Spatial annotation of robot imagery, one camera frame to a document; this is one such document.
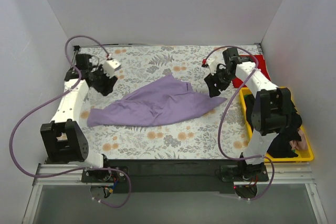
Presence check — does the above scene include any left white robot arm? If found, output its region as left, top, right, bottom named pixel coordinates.
left=40, top=54, right=121, bottom=182

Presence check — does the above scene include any black clothes pile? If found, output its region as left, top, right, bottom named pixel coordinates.
left=244, top=94, right=302, bottom=158

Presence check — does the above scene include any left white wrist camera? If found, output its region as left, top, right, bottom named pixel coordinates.
left=102, top=58, right=121, bottom=77

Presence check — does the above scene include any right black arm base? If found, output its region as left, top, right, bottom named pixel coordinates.
left=219, top=161, right=269, bottom=182

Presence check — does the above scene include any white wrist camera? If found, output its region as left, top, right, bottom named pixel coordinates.
left=102, top=58, right=121, bottom=77
left=202, top=58, right=219, bottom=75

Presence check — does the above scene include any lavender t shirt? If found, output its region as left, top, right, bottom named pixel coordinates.
left=87, top=74, right=227, bottom=127

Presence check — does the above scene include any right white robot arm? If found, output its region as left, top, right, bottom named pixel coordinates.
left=202, top=46, right=292, bottom=181

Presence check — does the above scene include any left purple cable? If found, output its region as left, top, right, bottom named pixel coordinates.
left=9, top=35, right=132, bottom=208

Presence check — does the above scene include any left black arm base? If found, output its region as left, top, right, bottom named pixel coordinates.
left=81, top=168, right=127, bottom=183

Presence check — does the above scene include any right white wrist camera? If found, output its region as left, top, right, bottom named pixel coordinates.
left=202, top=58, right=219, bottom=75

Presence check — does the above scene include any folded red t shirt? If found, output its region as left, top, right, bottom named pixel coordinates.
left=232, top=55, right=271, bottom=88

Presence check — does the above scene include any pink garment in tray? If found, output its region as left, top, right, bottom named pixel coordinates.
left=289, top=129, right=308, bottom=151

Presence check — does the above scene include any yellow plastic tray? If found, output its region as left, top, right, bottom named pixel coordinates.
left=239, top=87, right=314, bottom=163

